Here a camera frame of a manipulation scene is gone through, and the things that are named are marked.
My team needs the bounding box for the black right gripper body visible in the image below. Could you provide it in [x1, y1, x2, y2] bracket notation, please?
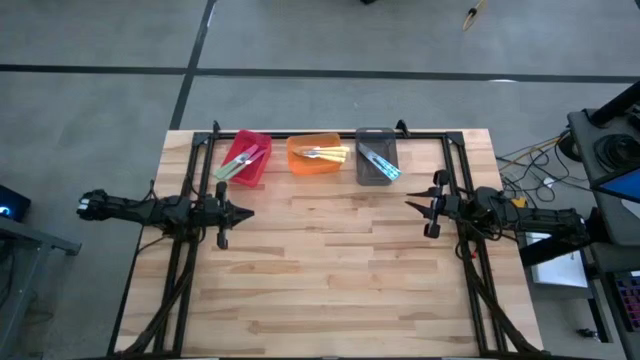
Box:
[422, 169, 462, 240]

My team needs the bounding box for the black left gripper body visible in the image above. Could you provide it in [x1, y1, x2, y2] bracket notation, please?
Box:
[199, 180, 237, 250]

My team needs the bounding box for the pink plastic bin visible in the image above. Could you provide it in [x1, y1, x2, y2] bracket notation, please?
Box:
[219, 129, 274, 189]

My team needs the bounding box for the grey plastic bin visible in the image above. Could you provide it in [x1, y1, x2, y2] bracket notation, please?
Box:
[354, 126, 401, 187]

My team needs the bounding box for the orange plastic bin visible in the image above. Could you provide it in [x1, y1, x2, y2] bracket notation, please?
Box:
[286, 132, 346, 177]

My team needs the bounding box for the black stand beam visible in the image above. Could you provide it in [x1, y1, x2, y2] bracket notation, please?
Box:
[518, 207, 609, 269]

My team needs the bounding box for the white box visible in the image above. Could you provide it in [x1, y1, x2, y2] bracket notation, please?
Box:
[523, 232, 590, 290]

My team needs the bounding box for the grey desk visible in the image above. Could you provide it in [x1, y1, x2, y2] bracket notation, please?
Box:
[566, 79, 640, 249]

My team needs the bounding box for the laptop with blue screen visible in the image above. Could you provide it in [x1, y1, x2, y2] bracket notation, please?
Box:
[598, 167, 640, 221]

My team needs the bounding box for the grey metal side table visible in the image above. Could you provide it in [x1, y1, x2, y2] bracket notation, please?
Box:
[0, 214, 84, 359]

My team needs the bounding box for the black device with blue light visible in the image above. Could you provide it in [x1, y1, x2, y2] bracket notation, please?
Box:
[0, 183, 32, 224]

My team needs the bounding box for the black keyboard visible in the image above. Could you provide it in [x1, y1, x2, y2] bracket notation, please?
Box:
[613, 272, 640, 332]

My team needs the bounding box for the black table frame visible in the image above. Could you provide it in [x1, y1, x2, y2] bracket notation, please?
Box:
[107, 119, 544, 359]

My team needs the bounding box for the tan-handled tool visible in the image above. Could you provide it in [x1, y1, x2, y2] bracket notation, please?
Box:
[460, 0, 490, 32]

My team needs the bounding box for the coiled black cable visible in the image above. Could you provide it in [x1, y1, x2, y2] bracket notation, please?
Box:
[593, 133, 640, 174]

